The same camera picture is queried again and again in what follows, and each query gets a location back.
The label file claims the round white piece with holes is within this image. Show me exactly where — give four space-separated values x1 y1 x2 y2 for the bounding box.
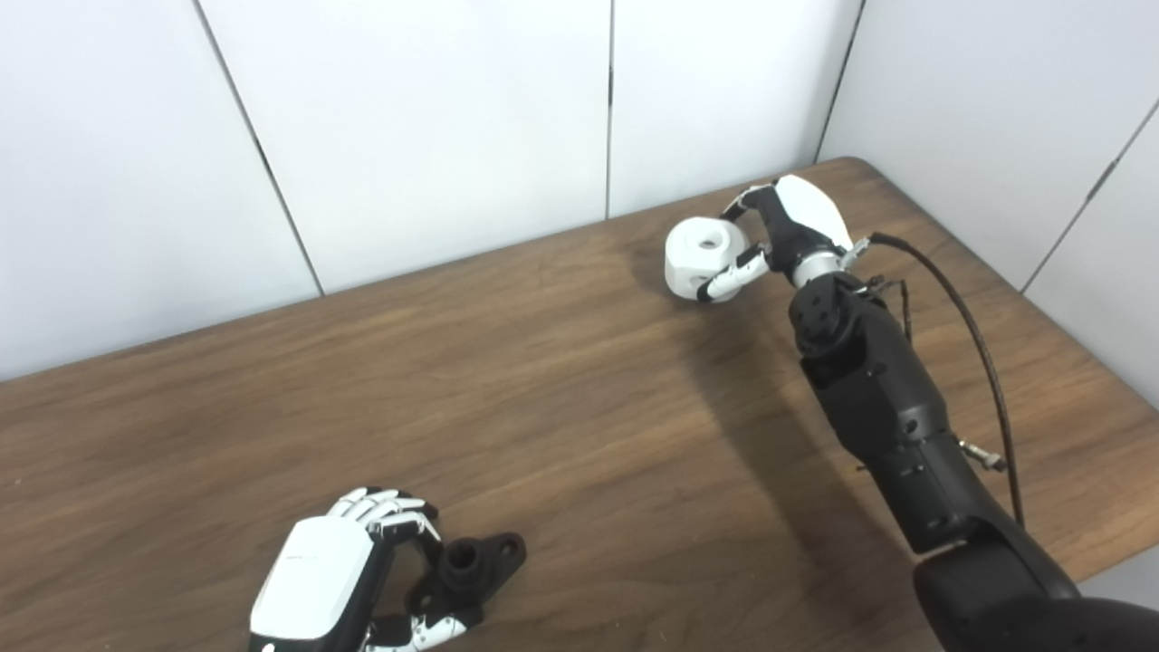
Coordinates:
665 217 752 304

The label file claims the black flanged holder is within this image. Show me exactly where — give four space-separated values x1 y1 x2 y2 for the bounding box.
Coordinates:
407 532 528 618

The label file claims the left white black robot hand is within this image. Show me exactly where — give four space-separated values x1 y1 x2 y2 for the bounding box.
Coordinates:
249 487 481 652

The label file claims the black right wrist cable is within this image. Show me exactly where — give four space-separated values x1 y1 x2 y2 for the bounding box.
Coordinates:
847 233 1026 531

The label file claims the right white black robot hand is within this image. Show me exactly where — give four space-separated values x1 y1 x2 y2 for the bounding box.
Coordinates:
697 175 855 304

